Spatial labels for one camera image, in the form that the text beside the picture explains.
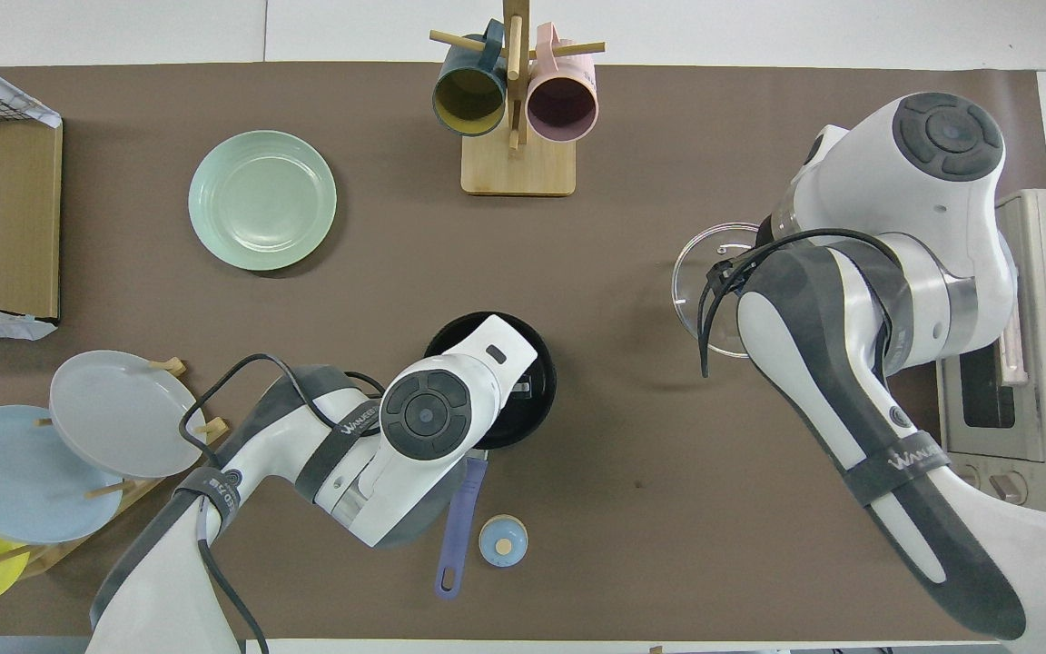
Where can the grey plate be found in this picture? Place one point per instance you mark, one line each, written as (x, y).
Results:
(123, 413)

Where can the small blue round timer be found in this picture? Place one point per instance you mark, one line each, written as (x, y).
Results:
(503, 542)

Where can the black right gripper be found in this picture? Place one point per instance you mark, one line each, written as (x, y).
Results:
(765, 232)

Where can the green plate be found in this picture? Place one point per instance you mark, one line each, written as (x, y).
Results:
(261, 200)

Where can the wooden plate rack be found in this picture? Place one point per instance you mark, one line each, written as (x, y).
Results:
(214, 427)

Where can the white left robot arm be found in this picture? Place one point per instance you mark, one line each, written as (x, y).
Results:
(432, 413)

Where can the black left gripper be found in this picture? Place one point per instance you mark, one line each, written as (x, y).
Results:
(523, 389)

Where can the wooden mug tree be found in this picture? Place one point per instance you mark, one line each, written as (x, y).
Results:
(518, 173)

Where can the glass lid with blue knob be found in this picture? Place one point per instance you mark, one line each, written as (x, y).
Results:
(695, 291)

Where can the brown table mat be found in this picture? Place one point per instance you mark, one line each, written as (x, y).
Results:
(577, 254)

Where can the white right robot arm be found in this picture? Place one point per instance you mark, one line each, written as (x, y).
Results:
(941, 182)

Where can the light blue plate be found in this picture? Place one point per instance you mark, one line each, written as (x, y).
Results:
(14, 481)

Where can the dark teal mug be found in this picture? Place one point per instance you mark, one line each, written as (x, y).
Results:
(468, 100)

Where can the pink mug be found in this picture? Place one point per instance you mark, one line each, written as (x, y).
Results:
(562, 104)

